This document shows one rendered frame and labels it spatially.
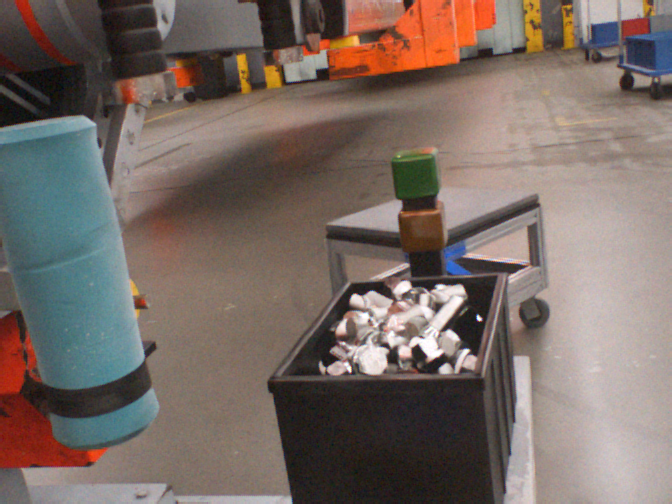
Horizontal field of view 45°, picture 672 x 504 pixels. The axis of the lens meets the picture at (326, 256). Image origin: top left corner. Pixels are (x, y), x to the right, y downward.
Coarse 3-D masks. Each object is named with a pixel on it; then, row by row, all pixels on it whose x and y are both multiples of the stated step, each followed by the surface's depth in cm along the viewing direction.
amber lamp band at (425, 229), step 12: (408, 216) 72; (420, 216) 72; (432, 216) 72; (444, 216) 74; (408, 228) 73; (420, 228) 72; (432, 228) 72; (444, 228) 73; (408, 240) 73; (420, 240) 73; (432, 240) 72; (444, 240) 73; (408, 252) 73
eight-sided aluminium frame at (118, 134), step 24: (96, 72) 97; (96, 96) 96; (96, 120) 95; (120, 120) 93; (120, 144) 92; (120, 168) 91; (120, 192) 91; (120, 216) 90; (0, 264) 72; (0, 288) 69; (0, 312) 69
